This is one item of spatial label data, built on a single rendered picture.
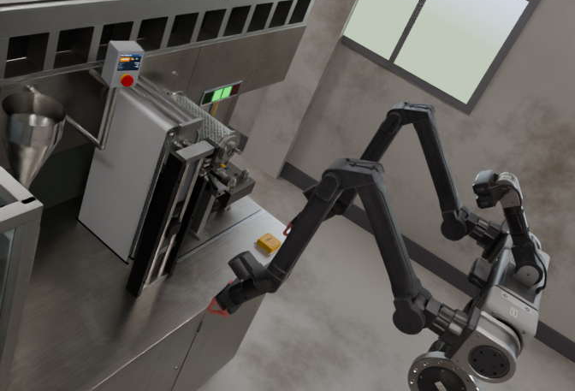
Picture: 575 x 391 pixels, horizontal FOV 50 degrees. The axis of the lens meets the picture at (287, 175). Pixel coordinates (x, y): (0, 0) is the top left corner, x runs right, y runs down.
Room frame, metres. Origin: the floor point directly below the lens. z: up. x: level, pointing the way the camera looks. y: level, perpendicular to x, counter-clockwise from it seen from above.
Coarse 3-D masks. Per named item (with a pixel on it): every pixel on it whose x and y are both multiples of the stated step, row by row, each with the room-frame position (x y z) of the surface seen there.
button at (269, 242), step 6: (264, 234) 1.87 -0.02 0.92; (270, 234) 1.89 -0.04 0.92; (258, 240) 1.83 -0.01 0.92; (264, 240) 1.84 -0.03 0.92; (270, 240) 1.85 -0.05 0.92; (276, 240) 1.87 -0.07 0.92; (264, 246) 1.82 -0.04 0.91; (270, 246) 1.82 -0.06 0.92; (276, 246) 1.84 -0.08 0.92; (270, 252) 1.81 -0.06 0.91
